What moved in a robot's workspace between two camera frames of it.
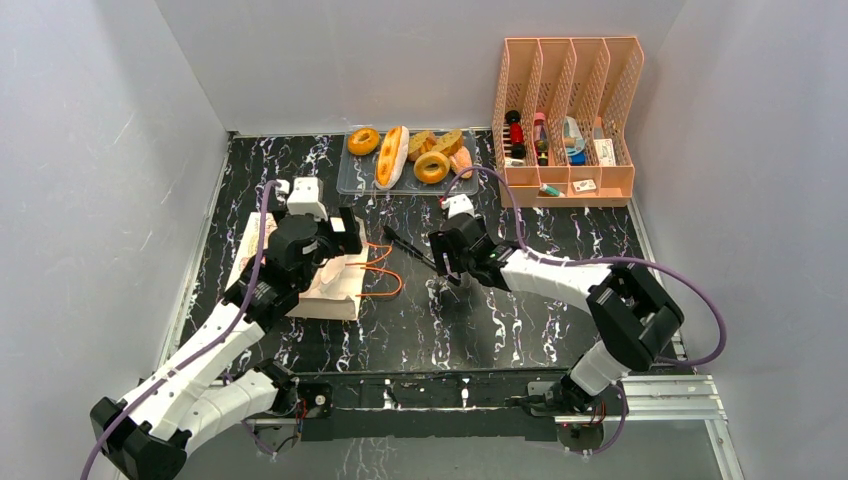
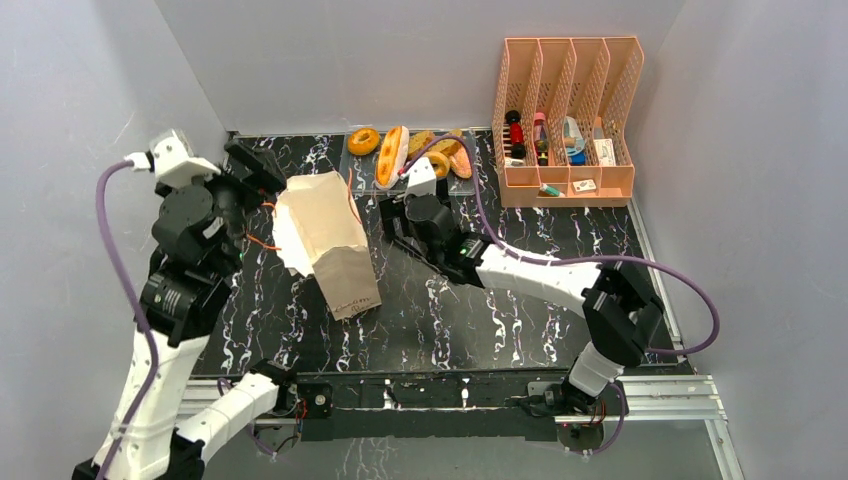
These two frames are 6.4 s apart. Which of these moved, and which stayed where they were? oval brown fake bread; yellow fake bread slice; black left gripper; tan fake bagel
Moved: black left gripper
Stayed: tan fake bagel; oval brown fake bread; yellow fake bread slice
